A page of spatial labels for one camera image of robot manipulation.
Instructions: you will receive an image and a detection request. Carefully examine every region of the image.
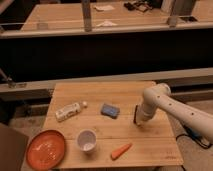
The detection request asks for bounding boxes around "crumpled white tissue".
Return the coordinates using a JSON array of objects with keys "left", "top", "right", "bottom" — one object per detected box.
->
[{"left": 97, "top": 20, "right": 117, "bottom": 27}]

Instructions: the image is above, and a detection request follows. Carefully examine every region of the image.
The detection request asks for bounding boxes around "orange carrot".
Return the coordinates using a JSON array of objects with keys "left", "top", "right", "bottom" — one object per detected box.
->
[{"left": 110, "top": 143, "right": 132, "bottom": 160}]

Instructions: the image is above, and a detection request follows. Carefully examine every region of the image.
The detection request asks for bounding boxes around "white paper sheet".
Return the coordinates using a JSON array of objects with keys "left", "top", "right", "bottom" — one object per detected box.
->
[{"left": 94, "top": 5, "right": 115, "bottom": 11}]

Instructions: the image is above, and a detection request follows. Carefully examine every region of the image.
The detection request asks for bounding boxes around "brown cardboard box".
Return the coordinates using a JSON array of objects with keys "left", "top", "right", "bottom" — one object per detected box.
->
[{"left": 0, "top": 123, "right": 28, "bottom": 171}]

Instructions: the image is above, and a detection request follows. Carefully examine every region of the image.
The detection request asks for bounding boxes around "blue electronics box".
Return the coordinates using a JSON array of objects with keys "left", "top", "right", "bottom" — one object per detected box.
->
[{"left": 190, "top": 129, "right": 202, "bottom": 140}]

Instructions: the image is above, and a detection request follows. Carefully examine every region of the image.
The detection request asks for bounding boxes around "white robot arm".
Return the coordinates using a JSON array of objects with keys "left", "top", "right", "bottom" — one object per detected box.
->
[{"left": 134, "top": 83, "right": 213, "bottom": 143}]

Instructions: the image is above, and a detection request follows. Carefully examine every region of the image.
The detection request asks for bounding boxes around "black eraser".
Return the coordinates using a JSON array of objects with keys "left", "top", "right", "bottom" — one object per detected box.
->
[{"left": 133, "top": 105, "right": 138, "bottom": 125}]

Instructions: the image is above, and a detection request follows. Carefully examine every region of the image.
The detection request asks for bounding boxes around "grey metal post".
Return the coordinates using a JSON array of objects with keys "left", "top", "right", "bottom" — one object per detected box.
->
[
  {"left": 167, "top": 0, "right": 197, "bottom": 27},
  {"left": 81, "top": 0, "right": 92, "bottom": 32}
]

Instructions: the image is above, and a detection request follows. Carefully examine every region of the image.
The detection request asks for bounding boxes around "orange plate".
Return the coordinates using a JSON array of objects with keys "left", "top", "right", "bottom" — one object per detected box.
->
[{"left": 26, "top": 130, "right": 66, "bottom": 171}]

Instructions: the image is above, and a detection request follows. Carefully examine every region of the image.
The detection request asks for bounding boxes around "grey right metal post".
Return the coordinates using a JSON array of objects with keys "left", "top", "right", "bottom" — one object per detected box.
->
[{"left": 167, "top": 0, "right": 197, "bottom": 27}]

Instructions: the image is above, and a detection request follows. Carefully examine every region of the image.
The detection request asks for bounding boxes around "black cable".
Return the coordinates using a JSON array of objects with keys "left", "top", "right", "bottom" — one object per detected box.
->
[{"left": 175, "top": 133, "right": 213, "bottom": 150}]

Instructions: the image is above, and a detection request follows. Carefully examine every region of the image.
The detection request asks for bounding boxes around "blue sponge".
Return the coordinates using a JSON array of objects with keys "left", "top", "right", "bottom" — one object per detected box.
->
[{"left": 101, "top": 104, "right": 120, "bottom": 119}]

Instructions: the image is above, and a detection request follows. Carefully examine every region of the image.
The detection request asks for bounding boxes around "white paper cup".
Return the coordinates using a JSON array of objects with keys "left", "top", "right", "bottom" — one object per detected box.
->
[{"left": 76, "top": 129, "right": 97, "bottom": 154}]

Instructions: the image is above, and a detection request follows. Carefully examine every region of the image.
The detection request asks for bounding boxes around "black tools pile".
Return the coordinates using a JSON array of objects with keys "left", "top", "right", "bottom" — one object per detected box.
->
[{"left": 124, "top": 0, "right": 153, "bottom": 13}]

